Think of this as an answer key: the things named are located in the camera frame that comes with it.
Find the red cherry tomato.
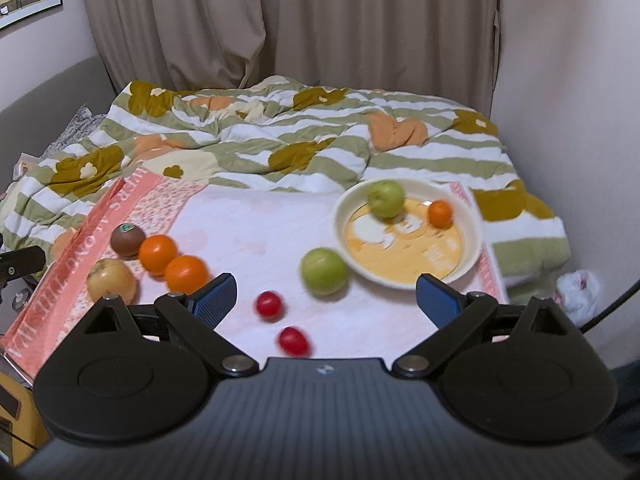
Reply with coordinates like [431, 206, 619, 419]
[278, 327, 311, 358]
[254, 290, 283, 321]

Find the large yellow-red apple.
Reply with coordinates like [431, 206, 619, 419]
[86, 258, 138, 304]

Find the brown kiwi with sticker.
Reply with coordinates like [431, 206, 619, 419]
[110, 222, 146, 259]

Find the small mandarin orange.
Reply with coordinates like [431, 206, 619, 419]
[427, 200, 454, 229]

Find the green apple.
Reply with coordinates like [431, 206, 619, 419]
[367, 180, 406, 220]
[299, 247, 348, 297]

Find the cream bowl with cartoon print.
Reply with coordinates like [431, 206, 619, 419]
[332, 177, 483, 290]

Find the small box on sofa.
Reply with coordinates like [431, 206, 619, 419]
[12, 153, 40, 181]

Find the pink floral table cloth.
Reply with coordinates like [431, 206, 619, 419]
[0, 164, 510, 380]

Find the white plastic bag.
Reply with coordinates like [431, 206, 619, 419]
[553, 270, 601, 327]

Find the grey sofa backrest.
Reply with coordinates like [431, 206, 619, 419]
[0, 55, 116, 191]

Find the grey patterned pillow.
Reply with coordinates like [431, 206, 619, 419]
[41, 104, 106, 158]

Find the green striped floral blanket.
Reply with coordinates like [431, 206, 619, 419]
[1, 76, 570, 286]

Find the beige curtain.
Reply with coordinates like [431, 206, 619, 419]
[85, 0, 500, 112]

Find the black cable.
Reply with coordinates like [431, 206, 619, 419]
[579, 278, 640, 335]

